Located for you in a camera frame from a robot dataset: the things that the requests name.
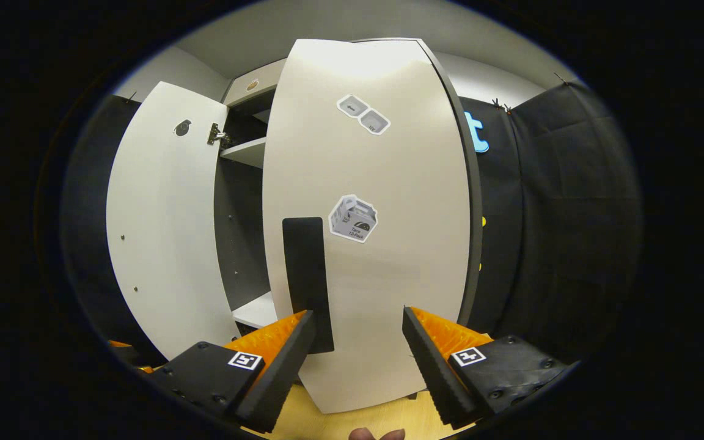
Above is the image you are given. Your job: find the white cabinet door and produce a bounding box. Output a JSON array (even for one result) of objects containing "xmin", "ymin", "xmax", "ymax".
[
  {"xmin": 106, "ymin": 81, "xmax": 241, "ymax": 361},
  {"xmin": 262, "ymin": 38, "xmax": 483, "ymax": 415}
]

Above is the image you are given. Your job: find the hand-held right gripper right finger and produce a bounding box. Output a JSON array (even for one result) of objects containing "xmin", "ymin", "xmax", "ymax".
[{"xmin": 402, "ymin": 306, "xmax": 573, "ymax": 430}]

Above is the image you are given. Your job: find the black backdrop cloth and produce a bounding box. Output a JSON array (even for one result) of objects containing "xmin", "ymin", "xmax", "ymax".
[
  {"xmin": 459, "ymin": 79, "xmax": 643, "ymax": 361},
  {"xmin": 62, "ymin": 95, "xmax": 166, "ymax": 367}
]

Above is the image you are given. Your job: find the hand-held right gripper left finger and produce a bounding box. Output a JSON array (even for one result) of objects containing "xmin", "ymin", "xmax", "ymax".
[{"xmin": 147, "ymin": 310, "xmax": 316, "ymax": 435}]

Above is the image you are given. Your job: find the white and grey cabinet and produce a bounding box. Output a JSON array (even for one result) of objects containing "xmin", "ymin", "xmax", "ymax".
[{"xmin": 213, "ymin": 58, "xmax": 288, "ymax": 337}]

